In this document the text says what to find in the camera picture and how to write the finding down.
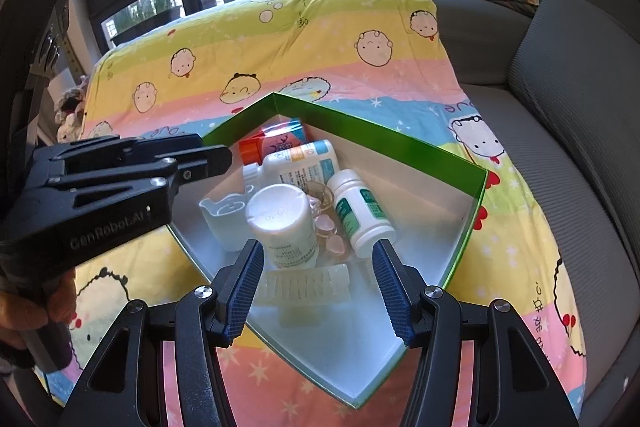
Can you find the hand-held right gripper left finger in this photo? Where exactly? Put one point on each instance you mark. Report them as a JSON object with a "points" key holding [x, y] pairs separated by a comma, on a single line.
{"points": [[245, 289]]}

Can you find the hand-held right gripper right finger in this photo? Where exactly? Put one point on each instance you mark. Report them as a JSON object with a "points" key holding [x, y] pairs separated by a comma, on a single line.
{"points": [[387, 292]]}

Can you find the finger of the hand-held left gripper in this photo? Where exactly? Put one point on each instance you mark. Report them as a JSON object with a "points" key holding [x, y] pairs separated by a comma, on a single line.
{"points": [[145, 144], [100, 212]]}

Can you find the green cardboard box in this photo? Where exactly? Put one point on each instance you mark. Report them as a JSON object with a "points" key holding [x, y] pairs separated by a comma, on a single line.
{"points": [[420, 257]]}

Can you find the large white jar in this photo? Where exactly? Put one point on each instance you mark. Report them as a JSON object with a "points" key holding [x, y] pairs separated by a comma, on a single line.
{"points": [[282, 222]]}

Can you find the green label medicine bottle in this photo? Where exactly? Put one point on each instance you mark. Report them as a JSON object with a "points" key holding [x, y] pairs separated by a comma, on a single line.
{"points": [[362, 212]]}

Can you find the person's left hand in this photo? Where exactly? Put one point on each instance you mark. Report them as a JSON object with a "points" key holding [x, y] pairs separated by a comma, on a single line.
{"points": [[30, 307]]}

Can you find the white lamp shade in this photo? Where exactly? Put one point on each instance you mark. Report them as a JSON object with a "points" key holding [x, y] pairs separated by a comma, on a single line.
{"points": [[62, 81]]}

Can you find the translucent hair claw clip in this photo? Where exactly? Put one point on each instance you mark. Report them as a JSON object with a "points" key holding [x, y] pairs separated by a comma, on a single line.
{"points": [[305, 289]]}

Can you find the translucent measuring cup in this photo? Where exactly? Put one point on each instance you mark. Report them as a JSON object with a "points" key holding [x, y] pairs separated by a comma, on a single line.
{"points": [[225, 222]]}

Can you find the pile of plush toys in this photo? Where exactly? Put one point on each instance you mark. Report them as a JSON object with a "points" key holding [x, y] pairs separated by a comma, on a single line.
{"points": [[70, 112]]}

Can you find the small glass bowl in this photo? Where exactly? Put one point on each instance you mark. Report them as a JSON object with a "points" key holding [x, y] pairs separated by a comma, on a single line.
{"points": [[322, 197]]}

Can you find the white bottle with orange label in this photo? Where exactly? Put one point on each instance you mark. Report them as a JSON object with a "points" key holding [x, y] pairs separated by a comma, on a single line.
{"points": [[300, 164]]}

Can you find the cartoon printed blanket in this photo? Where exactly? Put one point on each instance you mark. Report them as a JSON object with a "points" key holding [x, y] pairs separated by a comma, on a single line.
{"points": [[325, 57]]}

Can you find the grey sofa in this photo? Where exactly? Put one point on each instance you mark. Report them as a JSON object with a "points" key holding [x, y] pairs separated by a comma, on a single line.
{"points": [[575, 132]]}

